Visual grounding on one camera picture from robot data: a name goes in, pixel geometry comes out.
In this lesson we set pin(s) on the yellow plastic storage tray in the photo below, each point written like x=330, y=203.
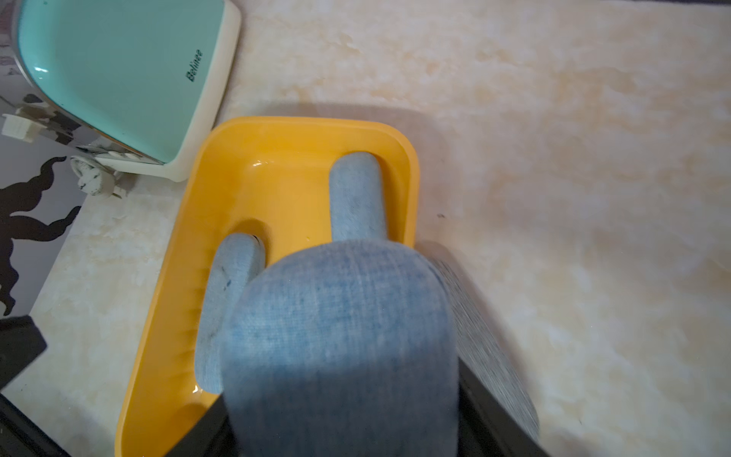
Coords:
x=269, y=177

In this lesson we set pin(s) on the mint green chrome toaster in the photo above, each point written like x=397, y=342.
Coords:
x=147, y=77

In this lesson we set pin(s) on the white toaster plug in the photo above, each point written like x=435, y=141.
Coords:
x=95, y=179

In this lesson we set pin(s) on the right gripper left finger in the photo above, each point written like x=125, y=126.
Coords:
x=211, y=436

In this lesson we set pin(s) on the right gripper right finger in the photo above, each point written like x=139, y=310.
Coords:
x=485, y=427

